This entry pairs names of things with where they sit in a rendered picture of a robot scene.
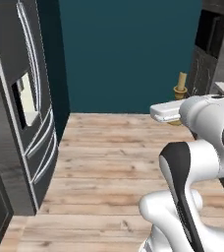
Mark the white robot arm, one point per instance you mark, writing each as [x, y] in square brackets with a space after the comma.
[199, 157]

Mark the dark tall cabinet unit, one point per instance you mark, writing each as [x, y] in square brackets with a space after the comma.
[210, 49]

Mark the dark grey fridge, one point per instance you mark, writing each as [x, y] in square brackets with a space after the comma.
[25, 108]

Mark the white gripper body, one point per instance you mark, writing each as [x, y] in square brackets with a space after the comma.
[164, 111]

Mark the beige candle in gold holder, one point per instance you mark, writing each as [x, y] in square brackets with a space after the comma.
[180, 88]

